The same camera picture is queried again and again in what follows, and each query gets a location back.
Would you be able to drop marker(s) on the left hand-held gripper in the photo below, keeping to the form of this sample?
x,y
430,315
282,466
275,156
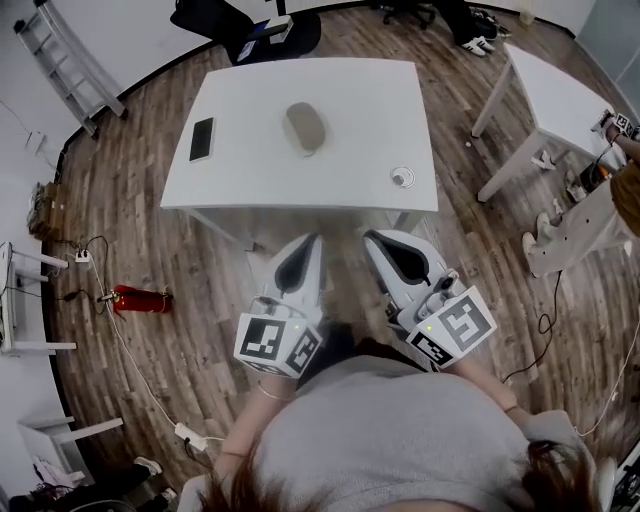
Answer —
x,y
260,340

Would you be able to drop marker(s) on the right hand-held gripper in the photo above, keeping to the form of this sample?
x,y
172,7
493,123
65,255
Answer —
x,y
462,320

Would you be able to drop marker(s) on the grey oval pebble-like object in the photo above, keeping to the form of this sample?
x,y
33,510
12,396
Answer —
x,y
305,127

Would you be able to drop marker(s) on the person's right forearm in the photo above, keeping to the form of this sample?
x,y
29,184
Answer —
x,y
485,385

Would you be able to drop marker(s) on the person's left forearm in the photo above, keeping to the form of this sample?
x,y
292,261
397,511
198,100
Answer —
x,y
250,420

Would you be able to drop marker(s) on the small round white object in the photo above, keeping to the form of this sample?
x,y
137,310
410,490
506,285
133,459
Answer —
x,y
400,178

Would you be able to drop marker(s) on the red fire extinguisher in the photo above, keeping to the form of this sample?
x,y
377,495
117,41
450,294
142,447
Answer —
x,y
140,299

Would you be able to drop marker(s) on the person's grey knit shirt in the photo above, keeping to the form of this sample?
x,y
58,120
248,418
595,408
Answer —
x,y
390,435

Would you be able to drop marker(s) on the black smartphone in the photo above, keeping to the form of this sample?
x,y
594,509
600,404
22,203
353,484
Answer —
x,y
201,140

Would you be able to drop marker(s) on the crumpled white paper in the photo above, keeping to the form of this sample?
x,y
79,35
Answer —
x,y
544,161

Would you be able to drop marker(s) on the white rectangular table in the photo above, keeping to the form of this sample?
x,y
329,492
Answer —
x,y
350,100
560,95

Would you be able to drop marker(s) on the white power strip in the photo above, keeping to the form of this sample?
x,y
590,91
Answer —
x,y
82,257
190,435

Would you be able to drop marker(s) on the small white tag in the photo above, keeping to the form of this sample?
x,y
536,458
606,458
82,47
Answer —
x,y
246,51

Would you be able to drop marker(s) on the white and blue box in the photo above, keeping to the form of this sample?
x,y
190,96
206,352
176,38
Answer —
x,y
277,27

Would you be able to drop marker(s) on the black office chair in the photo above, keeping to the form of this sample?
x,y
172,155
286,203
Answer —
x,y
407,10
210,20

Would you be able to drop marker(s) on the stack of cardboard boxes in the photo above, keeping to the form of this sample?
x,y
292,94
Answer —
x,y
46,210

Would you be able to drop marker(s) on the small white side table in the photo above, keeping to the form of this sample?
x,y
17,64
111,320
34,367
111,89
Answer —
x,y
40,348
42,445

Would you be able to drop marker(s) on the small yellow bin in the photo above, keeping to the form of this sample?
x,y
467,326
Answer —
x,y
526,17

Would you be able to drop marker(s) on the silver folding ladder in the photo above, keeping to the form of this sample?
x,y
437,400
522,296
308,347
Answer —
x,y
99,80

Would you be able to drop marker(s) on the frosted glass partition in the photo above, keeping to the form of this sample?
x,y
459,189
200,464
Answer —
x,y
615,45

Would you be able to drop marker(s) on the small white wall box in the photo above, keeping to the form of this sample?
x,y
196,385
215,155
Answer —
x,y
36,141

